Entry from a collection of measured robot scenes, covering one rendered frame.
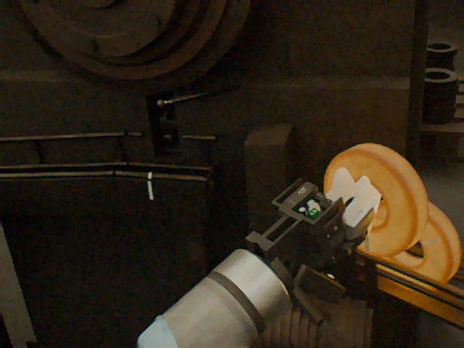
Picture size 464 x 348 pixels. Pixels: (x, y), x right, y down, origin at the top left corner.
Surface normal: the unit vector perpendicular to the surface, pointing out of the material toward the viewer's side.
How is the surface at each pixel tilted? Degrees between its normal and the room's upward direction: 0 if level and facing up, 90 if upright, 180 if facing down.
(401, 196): 89
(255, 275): 34
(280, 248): 90
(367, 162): 89
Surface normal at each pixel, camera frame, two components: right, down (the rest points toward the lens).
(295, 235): 0.64, 0.32
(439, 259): -0.72, 0.36
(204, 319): 0.04, -0.53
